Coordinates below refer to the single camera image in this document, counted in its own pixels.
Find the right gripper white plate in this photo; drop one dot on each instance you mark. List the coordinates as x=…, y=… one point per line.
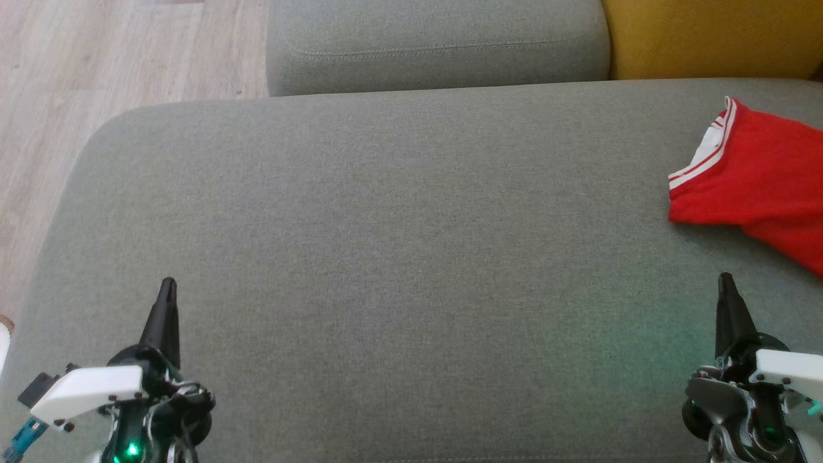
x=784, y=373

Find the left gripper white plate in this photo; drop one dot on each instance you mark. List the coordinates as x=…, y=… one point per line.
x=90, y=389

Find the red jersey with black lettering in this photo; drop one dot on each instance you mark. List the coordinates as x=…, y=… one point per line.
x=759, y=173

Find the white object with brown top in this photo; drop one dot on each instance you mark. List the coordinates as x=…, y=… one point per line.
x=3, y=334

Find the large grey sofa chaise cushion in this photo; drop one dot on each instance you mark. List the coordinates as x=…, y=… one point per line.
x=418, y=257

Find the wide yellow sofa back cushion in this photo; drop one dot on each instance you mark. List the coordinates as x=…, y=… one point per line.
x=707, y=38

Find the long grey sofa seat cushion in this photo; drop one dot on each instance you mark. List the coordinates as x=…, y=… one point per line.
x=437, y=45

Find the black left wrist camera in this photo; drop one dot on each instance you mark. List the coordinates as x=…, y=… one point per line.
x=37, y=389

